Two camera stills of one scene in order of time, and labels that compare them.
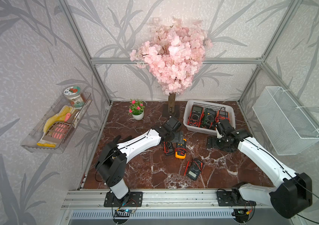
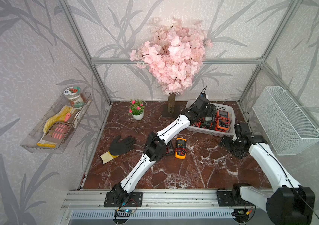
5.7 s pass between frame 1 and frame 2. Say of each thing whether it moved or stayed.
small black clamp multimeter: stayed
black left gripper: moved
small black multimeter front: moved
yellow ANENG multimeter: stayed
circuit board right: stayed
